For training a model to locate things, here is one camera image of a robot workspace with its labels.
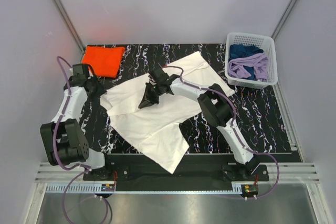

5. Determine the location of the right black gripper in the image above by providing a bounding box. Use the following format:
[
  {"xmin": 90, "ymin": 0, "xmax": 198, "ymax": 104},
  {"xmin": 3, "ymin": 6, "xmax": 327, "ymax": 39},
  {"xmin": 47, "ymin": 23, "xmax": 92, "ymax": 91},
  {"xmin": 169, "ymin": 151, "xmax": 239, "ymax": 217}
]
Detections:
[{"xmin": 139, "ymin": 83, "xmax": 163, "ymax": 110}]

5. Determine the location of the white t shirt red print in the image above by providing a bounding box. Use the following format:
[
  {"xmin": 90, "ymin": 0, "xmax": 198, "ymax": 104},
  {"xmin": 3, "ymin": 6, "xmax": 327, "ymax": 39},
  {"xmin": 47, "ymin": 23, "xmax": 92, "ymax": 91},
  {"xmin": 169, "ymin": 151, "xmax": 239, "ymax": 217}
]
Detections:
[{"xmin": 100, "ymin": 51, "xmax": 236, "ymax": 175}]

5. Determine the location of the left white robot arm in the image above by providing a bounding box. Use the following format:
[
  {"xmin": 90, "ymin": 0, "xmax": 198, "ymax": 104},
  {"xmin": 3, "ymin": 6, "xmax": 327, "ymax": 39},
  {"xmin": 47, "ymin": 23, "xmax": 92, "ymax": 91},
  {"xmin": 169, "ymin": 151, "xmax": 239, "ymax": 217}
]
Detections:
[{"xmin": 40, "ymin": 63, "xmax": 113, "ymax": 180}]

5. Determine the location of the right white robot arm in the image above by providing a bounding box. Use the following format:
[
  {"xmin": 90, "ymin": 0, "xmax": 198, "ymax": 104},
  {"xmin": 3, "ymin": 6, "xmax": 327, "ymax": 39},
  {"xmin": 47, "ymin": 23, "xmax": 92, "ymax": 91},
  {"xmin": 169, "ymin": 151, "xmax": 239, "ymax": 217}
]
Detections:
[{"xmin": 138, "ymin": 67, "xmax": 260, "ymax": 180}]

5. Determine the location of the folded orange t shirt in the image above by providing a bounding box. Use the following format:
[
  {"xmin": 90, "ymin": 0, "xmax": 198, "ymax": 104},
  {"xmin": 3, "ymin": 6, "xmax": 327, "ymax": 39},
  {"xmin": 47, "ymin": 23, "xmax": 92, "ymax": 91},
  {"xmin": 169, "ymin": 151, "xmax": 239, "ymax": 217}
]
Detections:
[{"xmin": 81, "ymin": 46, "xmax": 125, "ymax": 78}]

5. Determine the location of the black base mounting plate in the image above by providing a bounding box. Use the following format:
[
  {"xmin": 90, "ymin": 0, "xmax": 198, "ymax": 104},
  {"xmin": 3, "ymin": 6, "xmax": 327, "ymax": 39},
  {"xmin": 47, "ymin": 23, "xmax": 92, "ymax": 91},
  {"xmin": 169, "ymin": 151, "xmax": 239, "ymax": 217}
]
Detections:
[{"xmin": 83, "ymin": 154, "xmax": 269, "ymax": 185}]

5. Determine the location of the dark blue t shirt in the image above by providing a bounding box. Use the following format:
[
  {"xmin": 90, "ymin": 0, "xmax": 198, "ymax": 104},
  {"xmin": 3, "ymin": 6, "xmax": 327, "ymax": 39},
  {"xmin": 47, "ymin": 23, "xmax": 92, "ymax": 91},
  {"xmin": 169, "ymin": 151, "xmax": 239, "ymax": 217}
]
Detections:
[{"xmin": 228, "ymin": 44, "xmax": 264, "ymax": 80}]

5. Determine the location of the white plastic laundry basket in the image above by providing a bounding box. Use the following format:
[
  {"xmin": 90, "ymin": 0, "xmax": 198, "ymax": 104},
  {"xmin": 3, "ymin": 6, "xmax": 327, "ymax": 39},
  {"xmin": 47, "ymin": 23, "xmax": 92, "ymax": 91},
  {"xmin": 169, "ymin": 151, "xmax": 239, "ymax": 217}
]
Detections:
[{"xmin": 225, "ymin": 33, "xmax": 278, "ymax": 89}]

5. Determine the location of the lilac t shirt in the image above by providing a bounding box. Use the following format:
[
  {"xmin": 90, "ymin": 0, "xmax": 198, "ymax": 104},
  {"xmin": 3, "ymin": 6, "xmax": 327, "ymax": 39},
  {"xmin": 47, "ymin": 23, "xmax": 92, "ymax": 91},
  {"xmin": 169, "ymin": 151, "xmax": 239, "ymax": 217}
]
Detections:
[{"xmin": 228, "ymin": 53, "xmax": 268, "ymax": 82}]

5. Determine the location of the slotted cable duct rail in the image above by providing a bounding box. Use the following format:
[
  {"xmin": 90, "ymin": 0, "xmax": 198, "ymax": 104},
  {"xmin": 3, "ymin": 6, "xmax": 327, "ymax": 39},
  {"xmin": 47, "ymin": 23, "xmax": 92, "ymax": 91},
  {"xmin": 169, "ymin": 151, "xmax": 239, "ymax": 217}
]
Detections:
[{"xmin": 46, "ymin": 182, "xmax": 258, "ymax": 195}]

